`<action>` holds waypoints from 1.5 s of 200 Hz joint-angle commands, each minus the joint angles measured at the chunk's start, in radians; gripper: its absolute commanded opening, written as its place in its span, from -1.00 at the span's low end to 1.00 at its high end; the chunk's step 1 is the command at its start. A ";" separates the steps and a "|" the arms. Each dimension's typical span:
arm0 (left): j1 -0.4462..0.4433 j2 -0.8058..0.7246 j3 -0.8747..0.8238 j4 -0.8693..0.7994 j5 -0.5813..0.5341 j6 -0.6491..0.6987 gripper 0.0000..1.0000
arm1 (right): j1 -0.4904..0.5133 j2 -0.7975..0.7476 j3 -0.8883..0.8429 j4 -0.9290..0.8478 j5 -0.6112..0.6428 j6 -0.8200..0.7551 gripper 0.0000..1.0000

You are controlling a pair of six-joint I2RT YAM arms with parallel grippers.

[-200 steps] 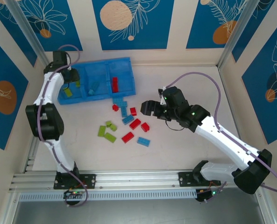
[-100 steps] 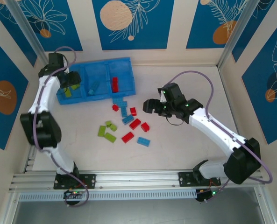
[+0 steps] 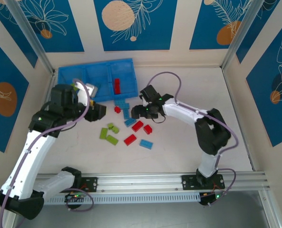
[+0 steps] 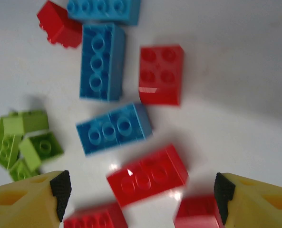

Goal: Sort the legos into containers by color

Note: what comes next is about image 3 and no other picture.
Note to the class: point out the small red lego brick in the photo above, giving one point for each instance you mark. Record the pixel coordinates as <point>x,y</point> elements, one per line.
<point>117,109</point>

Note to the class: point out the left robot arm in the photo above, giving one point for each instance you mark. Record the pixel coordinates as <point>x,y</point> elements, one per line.
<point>39,147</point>

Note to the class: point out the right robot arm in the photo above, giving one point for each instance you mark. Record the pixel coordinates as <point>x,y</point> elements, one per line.
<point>212,133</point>

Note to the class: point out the blue lego plate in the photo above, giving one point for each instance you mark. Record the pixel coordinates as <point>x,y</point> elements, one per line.
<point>120,102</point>
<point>126,113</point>

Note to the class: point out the blue three-compartment bin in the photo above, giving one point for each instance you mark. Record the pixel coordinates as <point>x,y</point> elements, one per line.
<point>102,78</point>

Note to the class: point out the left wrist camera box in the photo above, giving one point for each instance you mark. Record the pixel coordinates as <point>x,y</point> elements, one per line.
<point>92,89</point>

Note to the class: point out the aluminium side rail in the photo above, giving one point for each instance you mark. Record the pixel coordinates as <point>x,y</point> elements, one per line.
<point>227,80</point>
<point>52,79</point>

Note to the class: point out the blue floral wall panel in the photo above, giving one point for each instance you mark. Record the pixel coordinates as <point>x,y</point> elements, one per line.
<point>155,35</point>
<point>202,23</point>
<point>2,71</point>
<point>262,99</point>
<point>14,31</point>
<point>67,35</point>
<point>264,28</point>

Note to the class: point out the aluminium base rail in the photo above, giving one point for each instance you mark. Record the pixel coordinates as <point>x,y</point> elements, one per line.
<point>140,181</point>

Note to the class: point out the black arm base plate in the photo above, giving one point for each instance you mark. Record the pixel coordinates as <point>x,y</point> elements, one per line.
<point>189,182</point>
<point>92,184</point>

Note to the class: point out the aluminium corner post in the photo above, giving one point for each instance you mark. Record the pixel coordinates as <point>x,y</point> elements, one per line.
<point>32,35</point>
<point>242,35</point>

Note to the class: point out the aluminium frame leg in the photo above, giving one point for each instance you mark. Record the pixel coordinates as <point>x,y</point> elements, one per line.
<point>12,223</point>
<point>270,211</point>

